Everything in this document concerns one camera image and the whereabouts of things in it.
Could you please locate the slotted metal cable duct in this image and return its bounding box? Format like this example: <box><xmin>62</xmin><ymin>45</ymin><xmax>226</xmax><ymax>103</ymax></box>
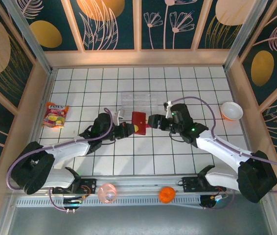
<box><xmin>15</xmin><ymin>197</ymin><xmax>203</xmax><ymax>208</ymax></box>

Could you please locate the aluminium frame post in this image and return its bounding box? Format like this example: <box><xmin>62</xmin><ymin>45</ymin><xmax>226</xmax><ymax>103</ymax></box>
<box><xmin>223</xmin><ymin>0</ymin><xmax>269</xmax><ymax>71</ymax></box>
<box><xmin>1</xmin><ymin>0</ymin><xmax>54</xmax><ymax>74</ymax></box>

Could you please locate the aluminium mounting rail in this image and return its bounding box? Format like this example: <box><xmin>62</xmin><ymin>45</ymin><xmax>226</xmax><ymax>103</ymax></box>
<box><xmin>6</xmin><ymin>174</ymin><xmax>275</xmax><ymax>198</ymax></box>

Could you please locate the red card holder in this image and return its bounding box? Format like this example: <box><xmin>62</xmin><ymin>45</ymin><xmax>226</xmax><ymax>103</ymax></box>
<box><xmin>131</xmin><ymin>111</ymin><xmax>151</xmax><ymax>136</ymax></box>

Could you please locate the fruit candy bag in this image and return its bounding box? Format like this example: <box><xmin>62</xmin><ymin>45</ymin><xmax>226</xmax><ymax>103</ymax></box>
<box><xmin>41</xmin><ymin>102</ymin><xmax>70</xmax><ymax>129</ymax></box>

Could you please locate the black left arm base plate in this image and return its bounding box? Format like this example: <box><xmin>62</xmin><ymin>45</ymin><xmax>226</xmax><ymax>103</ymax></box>
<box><xmin>52</xmin><ymin>178</ymin><xmax>97</xmax><ymax>195</ymax></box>

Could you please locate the clear acrylic tray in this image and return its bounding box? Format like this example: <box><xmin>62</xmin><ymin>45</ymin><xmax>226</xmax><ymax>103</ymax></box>
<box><xmin>120</xmin><ymin>91</ymin><xmax>159</xmax><ymax>116</ymax></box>

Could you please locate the white and orange bowl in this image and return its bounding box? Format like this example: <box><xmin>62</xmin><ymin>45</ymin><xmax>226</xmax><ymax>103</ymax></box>
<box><xmin>221</xmin><ymin>101</ymin><xmax>244</xmax><ymax>122</ymax></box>

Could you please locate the pink transparent ball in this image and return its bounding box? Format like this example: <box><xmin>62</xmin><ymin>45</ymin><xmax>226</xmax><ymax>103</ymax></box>
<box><xmin>97</xmin><ymin>183</ymin><xmax>117</xmax><ymax>204</ymax></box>

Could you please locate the orange ball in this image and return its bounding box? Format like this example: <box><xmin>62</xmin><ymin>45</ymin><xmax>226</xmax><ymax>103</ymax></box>
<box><xmin>159</xmin><ymin>186</ymin><xmax>177</xmax><ymax>204</ymax></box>

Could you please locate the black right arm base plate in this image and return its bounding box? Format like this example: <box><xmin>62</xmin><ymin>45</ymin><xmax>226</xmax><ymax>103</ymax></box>
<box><xmin>182</xmin><ymin>176</ymin><xmax>227</xmax><ymax>194</ymax></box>

